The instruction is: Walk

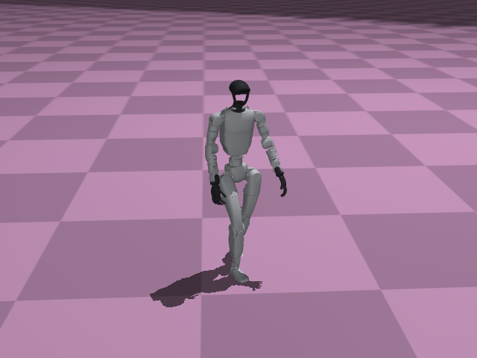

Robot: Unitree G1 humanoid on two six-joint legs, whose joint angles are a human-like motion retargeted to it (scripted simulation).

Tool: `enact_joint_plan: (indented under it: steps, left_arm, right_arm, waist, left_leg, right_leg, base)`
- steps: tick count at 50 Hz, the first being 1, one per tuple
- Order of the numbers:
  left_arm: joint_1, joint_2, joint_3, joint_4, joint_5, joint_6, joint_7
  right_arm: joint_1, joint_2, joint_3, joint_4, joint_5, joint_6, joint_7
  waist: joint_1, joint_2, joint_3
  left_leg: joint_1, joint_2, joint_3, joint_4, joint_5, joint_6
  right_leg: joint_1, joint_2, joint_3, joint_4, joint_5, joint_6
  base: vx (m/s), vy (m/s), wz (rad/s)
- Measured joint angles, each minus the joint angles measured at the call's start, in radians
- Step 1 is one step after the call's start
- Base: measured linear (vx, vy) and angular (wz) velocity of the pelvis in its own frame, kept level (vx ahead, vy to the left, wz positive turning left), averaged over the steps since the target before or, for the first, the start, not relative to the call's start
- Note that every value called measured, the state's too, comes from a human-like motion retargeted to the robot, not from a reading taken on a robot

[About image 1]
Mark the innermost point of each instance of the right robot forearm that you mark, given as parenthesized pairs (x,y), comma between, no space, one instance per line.
(212,163)

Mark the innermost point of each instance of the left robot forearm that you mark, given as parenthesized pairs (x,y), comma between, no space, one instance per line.
(272,155)

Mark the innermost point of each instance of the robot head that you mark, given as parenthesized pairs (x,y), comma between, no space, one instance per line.
(239,87)

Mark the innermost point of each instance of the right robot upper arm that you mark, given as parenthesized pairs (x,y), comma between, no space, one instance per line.
(215,120)

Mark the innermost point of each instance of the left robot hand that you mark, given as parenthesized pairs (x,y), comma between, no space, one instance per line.
(282,180)

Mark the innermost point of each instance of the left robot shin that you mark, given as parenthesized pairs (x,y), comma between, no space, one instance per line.
(246,223)

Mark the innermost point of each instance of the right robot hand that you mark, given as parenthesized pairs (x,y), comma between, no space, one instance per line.
(216,192)

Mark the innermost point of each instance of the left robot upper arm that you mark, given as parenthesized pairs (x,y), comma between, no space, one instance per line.
(263,128)

